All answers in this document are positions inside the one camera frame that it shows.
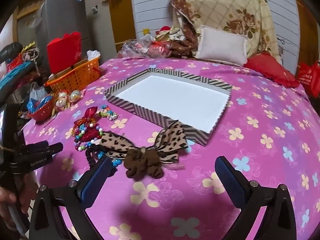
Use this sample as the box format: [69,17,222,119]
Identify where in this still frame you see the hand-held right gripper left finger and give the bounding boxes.
[29,155,113,240]

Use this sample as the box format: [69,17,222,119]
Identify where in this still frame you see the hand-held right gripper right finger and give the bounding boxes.
[214,156,304,240]

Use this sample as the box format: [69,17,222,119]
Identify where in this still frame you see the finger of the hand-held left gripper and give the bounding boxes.
[37,142,64,156]
[18,141,49,153]

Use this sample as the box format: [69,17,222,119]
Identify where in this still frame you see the pastel round bead bracelet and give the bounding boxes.
[74,127,104,152]

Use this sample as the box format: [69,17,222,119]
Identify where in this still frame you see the shiny blue bead bracelet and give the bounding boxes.
[98,152,122,169]

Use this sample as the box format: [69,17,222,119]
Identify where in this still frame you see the orange bead bracelet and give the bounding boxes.
[73,119,97,135]

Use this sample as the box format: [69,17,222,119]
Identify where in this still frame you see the black hair tie leopard ribbon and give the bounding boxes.
[85,131,133,171]

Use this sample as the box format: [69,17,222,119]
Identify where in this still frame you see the red satin bow hair clip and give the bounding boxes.
[79,107,103,141]

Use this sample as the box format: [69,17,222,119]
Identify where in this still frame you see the brown scrunchie with leopard bow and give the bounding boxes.
[124,120,188,180]

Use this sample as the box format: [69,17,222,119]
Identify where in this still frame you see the colourful flower bead bracelet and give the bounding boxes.
[98,106,118,120]

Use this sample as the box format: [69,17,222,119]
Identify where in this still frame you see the striped cardboard box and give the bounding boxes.
[104,67,233,147]

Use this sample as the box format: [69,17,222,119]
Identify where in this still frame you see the person's left hand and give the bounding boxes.
[0,177,33,233]

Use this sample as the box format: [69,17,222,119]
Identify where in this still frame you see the small red plastic basket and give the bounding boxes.
[26,95,55,122]

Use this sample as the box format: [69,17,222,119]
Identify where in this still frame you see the blue foil wrappers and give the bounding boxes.
[27,94,54,112]

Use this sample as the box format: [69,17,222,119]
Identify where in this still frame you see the grey-white plastic bag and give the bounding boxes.
[29,82,48,100]

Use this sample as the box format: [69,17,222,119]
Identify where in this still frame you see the pink floral blanket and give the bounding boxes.
[22,57,320,240]

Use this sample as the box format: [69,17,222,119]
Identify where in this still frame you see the orange plastic basket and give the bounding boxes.
[45,56,102,92]

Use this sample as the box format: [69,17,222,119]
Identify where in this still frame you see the flat brown cardboard box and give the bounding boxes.
[49,67,73,80]

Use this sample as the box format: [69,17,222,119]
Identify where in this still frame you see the red paper bag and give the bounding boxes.
[47,32,82,73]

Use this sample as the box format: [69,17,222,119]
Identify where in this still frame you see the red ruffled cushion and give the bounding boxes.
[244,52,300,88]

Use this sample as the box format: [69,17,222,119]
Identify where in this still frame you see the red shopping bag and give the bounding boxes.
[296,61,320,98]

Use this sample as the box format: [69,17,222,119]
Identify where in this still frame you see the grey refrigerator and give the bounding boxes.
[35,0,94,55]

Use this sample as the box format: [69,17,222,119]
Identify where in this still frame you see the clear plastic bag pile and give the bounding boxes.
[117,34,173,59]

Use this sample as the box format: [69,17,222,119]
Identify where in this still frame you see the white pillow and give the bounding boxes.
[195,25,249,65]

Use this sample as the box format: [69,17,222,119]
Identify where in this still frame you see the brown floral cloth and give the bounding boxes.
[170,27,202,58]

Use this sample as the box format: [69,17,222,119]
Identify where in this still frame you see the red plush toy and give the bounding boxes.
[156,26,173,41]

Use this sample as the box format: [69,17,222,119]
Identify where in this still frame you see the cream floral quilt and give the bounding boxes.
[160,0,279,60]

